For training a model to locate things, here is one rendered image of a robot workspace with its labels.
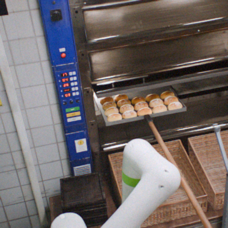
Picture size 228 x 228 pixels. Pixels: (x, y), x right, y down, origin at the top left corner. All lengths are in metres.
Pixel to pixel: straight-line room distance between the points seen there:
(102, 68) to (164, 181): 1.23
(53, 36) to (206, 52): 1.00
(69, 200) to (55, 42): 1.01
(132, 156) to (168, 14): 1.19
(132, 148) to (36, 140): 1.27
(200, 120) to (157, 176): 1.54
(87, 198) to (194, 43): 1.22
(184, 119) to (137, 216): 1.52
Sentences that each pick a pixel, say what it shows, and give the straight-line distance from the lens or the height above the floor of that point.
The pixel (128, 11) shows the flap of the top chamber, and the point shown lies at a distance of 2.38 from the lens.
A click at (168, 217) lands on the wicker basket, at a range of 2.65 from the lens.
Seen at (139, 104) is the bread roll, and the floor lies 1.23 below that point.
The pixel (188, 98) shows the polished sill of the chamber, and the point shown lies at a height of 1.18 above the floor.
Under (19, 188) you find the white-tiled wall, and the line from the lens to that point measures 2.90.
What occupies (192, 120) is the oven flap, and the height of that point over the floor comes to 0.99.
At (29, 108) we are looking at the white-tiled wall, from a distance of 2.52.
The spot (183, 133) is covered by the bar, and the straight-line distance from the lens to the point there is 2.41.
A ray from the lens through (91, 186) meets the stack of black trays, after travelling 2.65.
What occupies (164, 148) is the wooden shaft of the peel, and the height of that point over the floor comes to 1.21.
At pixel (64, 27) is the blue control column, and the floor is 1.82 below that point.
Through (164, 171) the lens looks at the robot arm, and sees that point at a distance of 1.39.
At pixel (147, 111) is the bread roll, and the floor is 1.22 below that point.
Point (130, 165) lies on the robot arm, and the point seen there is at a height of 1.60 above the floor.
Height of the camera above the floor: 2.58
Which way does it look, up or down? 33 degrees down
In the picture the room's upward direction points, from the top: 5 degrees counter-clockwise
